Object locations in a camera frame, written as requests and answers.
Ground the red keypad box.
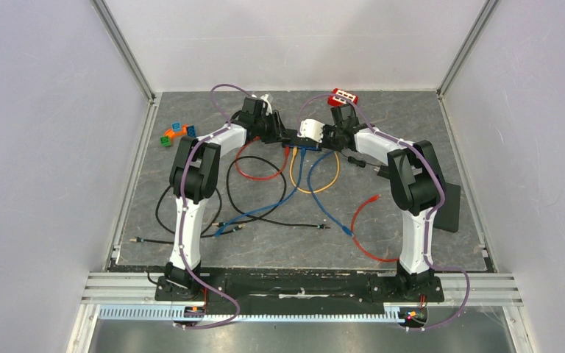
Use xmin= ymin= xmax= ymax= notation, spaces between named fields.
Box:
xmin=327 ymin=88 xmax=358 ymax=107

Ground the yellow ethernet cable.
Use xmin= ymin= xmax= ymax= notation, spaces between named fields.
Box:
xmin=289 ymin=146 xmax=341 ymax=195

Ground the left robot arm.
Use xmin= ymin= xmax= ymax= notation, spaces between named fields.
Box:
xmin=163 ymin=94 xmax=289 ymax=300

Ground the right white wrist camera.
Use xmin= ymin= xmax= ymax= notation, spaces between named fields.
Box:
xmin=298 ymin=118 xmax=325 ymax=143

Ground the long blue ethernet cable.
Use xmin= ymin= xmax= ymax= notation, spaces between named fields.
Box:
xmin=212 ymin=148 xmax=309 ymax=239

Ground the colourful toy block chain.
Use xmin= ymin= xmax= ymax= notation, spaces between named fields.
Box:
xmin=160 ymin=121 xmax=199 ymax=148

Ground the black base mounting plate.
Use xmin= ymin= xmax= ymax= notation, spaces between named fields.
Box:
xmin=154 ymin=266 xmax=444 ymax=316

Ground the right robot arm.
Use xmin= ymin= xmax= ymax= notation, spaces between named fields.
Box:
xmin=321 ymin=104 xmax=445 ymax=300

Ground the red ethernet cable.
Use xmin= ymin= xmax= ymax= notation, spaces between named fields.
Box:
xmin=234 ymin=137 xmax=291 ymax=182
xmin=350 ymin=194 xmax=400 ymax=264

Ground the long black cable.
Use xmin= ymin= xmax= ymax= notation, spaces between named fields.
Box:
xmin=212 ymin=155 xmax=333 ymax=231

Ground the black network switch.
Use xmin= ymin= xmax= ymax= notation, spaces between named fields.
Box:
xmin=286 ymin=129 xmax=321 ymax=151

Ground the black flat plate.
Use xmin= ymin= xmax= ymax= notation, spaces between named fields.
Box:
xmin=433 ymin=183 xmax=461 ymax=233

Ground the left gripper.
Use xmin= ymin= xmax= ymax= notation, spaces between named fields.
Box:
xmin=255 ymin=111 xmax=292 ymax=146

